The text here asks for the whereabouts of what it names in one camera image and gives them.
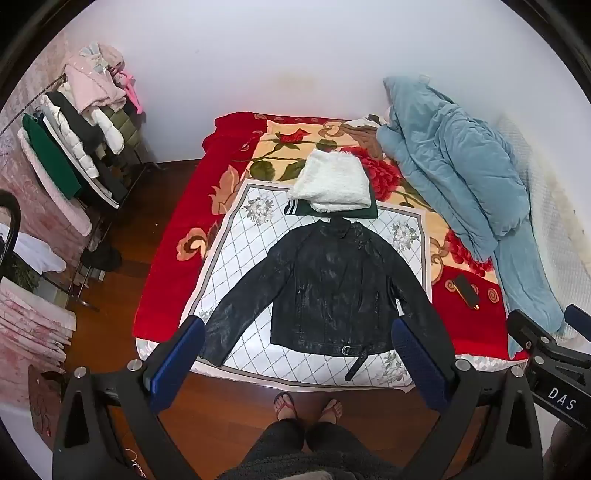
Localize white fluffy folded sweater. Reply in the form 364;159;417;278
293;148;372;214

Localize pink fluffy coat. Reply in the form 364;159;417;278
62;44;127;114

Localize person's left foot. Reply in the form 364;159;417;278
273;392;296;422

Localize stack of pink cloth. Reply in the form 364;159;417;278
0;277;77;372

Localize black hanging garment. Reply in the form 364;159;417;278
46;90;107;153

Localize person's right forearm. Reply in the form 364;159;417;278
545;420;591;480

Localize black leather jacket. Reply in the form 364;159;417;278
199;218;458;381

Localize white textured bedding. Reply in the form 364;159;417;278
496;115;591;342

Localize pale pink fleece garment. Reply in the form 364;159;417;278
17;128;93;236

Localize pink plush toy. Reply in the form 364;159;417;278
113;69;144;116

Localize blue duvet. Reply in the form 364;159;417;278
376;75;566;358

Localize green folded garment white stripes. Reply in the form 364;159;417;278
285;198;378;220

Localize brown floral cloth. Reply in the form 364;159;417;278
28;364;63;439

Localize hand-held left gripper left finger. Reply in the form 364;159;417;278
52;315;206;480

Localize black curved chair frame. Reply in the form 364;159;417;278
0;191;20;282

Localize olive puffer vest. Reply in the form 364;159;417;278
99;104;141;160

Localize person's legs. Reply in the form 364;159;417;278
222;419;402;480

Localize red floral blanket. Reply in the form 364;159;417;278
132;112;529;365

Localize metal clothes rack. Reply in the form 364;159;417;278
0;76;158;312

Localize white puffer jacket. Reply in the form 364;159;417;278
39;92;125;180

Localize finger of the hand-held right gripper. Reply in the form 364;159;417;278
506;309;555;357
563;304;591;342

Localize green hanging garment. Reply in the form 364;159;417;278
21;113;84;200

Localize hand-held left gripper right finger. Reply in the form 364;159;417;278
391;316;544;480

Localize person's foot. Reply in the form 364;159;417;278
320;398;345;424
273;392;296;422

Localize black shoes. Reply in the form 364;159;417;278
81;242;123;273

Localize white cloth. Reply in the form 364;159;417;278
9;231;68;273

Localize person's right foot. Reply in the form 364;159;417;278
320;398;345;424

